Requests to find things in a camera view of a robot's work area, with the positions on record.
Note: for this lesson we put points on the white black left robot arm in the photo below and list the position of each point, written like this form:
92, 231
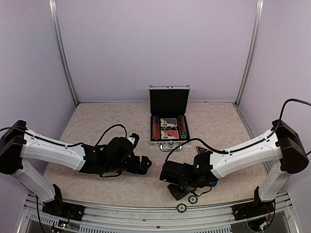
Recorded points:
18, 144

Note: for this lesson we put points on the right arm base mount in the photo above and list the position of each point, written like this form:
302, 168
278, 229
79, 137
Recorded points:
244, 211

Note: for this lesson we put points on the black red triangular dealer button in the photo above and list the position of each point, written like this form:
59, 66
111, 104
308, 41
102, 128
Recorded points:
201, 150

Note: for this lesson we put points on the left aluminium frame post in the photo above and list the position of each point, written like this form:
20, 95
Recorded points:
61, 50

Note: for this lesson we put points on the blue small blind button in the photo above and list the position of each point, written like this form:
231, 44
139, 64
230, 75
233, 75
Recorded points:
213, 184

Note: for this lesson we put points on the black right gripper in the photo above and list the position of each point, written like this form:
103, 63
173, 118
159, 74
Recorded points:
176, 194

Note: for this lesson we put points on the red playing card deck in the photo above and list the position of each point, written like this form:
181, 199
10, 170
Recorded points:
169, 134

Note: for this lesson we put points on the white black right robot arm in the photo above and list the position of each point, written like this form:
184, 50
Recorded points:
280, 144

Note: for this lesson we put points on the right aluminium frame post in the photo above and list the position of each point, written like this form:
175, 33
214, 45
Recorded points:
251, 51

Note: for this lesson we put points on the aluminium frame post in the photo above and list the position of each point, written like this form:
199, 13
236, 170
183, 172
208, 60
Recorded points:
251, 51
61, 50

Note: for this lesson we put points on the blue playing card deck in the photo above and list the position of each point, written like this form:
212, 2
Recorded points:
168, 122

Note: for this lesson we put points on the green poker chip stack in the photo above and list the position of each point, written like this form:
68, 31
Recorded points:
183, 135

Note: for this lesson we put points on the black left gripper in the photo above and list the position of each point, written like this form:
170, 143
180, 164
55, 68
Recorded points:
135, 168

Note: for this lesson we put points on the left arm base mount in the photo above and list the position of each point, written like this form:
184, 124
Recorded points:
65, 210

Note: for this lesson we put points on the aluminium poker set case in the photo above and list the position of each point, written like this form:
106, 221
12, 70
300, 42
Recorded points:
168, 101

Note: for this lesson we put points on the right chip row in case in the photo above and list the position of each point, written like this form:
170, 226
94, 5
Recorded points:
181, 125

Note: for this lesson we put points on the front aluminium rail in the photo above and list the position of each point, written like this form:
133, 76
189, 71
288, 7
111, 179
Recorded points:
103, 218

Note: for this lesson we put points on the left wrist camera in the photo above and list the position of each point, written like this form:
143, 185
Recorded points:
134, 139

